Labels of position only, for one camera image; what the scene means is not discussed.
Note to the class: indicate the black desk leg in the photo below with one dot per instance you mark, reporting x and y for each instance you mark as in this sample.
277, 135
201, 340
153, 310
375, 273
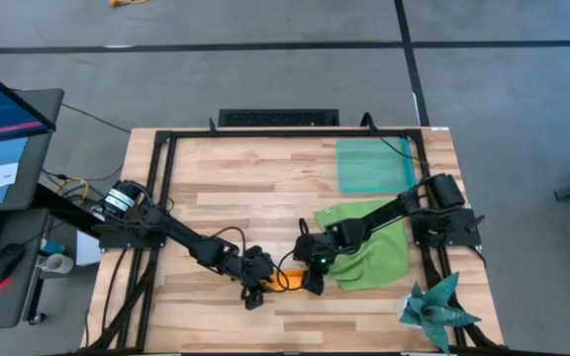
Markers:
57, 205

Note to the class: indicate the teal translucent plastic basket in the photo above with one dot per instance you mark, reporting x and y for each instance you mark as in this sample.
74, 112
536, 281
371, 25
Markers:
374, 165

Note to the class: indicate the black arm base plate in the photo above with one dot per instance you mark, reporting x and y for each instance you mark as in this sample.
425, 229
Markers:
117, 240
463, 235

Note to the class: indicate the orange microfiber towel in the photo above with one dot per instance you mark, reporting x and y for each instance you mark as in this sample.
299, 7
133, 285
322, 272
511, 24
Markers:
296, 278

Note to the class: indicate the white paper note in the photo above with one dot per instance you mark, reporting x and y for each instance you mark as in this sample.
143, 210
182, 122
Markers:
0, 177

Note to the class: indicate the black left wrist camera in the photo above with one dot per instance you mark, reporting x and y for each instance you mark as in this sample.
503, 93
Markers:
254, 299

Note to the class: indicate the laptop computer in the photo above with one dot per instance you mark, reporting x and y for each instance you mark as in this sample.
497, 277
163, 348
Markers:
37, 163

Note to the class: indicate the black floor vent grille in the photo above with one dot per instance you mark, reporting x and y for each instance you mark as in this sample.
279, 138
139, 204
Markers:
277, 117

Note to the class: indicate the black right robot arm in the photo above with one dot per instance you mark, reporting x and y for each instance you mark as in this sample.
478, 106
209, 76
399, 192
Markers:
389, 212

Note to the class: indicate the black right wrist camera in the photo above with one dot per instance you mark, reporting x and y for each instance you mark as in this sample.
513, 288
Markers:
313, 283

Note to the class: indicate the teal artificial plant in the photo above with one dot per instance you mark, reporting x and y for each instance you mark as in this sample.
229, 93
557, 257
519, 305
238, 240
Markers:
438, 311

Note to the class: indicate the small blue container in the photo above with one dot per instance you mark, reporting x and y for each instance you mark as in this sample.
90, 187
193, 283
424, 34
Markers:
53, 247

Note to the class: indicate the white mug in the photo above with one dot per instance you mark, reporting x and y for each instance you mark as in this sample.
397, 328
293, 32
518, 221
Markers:
57, 263

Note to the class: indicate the green microfiber towel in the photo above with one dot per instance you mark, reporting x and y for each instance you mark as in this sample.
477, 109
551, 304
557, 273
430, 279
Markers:
379, 262

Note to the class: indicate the black computer mouse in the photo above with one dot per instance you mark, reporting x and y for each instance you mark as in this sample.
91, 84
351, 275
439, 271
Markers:
3, 262

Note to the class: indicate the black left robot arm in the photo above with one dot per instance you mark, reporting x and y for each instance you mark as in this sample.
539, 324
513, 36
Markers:
186, 237

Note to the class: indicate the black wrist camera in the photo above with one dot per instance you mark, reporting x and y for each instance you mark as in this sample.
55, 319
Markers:
254, 299
313, 283

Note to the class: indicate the white box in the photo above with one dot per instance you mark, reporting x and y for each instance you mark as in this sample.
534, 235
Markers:
87, 252

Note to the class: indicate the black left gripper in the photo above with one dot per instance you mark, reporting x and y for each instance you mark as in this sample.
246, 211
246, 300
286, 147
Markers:
255, 267

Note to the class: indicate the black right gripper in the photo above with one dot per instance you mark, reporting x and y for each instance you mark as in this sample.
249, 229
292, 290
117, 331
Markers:
319, 247

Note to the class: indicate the white plant pot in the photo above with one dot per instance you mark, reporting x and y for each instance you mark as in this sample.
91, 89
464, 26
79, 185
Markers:
403, 305

